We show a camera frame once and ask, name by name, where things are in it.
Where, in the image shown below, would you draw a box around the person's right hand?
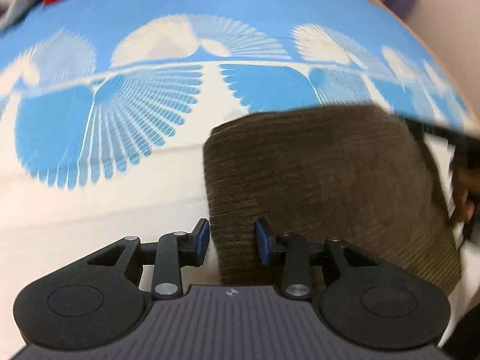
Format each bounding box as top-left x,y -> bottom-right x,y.
450,156 -> 479,223

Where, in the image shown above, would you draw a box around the brown corduroy pants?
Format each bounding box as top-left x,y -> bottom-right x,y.
203,105 -> 461,293

